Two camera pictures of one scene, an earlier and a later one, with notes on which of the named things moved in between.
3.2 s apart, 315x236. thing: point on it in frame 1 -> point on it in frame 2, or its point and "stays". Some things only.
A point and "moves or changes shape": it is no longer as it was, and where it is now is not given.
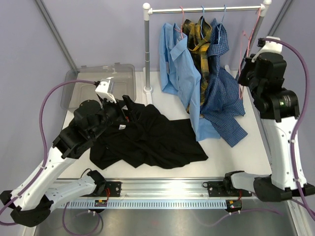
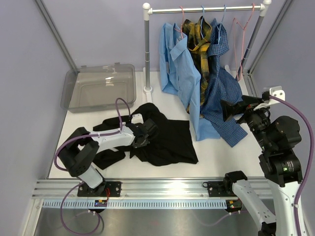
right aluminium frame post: [280, 17] stays
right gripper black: [248, 65] -> [229, 109]
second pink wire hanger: [181, 30] stays
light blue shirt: [180, 75] stays
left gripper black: [123, 113] -> [143, 144]
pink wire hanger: [249, 39] -> [235, 20]
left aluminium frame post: [56, 34] stays
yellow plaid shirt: [199, 35] stays
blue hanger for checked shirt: [219, 28] stays
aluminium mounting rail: [165, 189] stays
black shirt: [148, 138] moves or changes shape
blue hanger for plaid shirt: [202, 20] stays
